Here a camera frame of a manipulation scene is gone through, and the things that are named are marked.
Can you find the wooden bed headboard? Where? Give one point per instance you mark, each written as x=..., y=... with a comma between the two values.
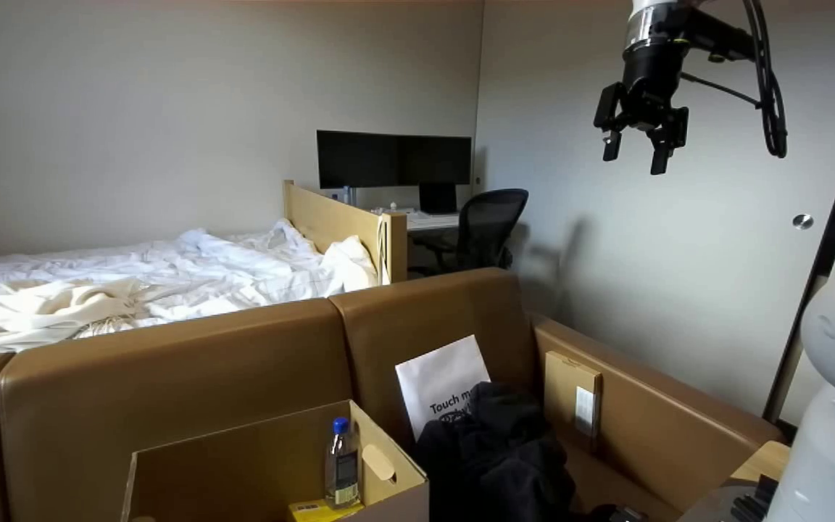
x=340, y=220

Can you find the white paper sign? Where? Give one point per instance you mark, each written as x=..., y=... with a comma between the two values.
x=436, y=381

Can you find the white pillow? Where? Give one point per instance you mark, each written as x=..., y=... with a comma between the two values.
x=349, y=262

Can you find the wide black monitor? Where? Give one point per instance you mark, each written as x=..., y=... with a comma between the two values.
x=357, y=159

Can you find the black office chair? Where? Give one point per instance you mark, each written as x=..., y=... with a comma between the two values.
x=491, y=228

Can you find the small cardboard box white label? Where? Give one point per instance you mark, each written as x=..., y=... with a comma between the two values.
x=563, y=381

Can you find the yellow packet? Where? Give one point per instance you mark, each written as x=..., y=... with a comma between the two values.
x=317, y=512

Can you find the large cardboard box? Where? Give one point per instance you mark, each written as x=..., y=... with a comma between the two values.
x=147, y=386

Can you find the black cloth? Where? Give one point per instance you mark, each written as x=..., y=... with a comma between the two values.
x=495, y=465

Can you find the narrow black monitor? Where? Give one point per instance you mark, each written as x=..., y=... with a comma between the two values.
x=436, y=162

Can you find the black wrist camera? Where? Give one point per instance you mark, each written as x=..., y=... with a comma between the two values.
x=717, y=35

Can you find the open cardboard box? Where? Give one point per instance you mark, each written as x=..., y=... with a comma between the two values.
x=246, y=465

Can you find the black robot base clutter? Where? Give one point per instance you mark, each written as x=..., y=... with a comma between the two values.
x=752, y=500

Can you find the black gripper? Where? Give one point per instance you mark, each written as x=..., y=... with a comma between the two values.
x=644, y=81

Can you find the clear water bottle blue cap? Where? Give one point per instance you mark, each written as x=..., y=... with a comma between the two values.
x=344, y=467

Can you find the tan cardboard flap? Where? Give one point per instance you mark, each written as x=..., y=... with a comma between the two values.
x=760, y=461

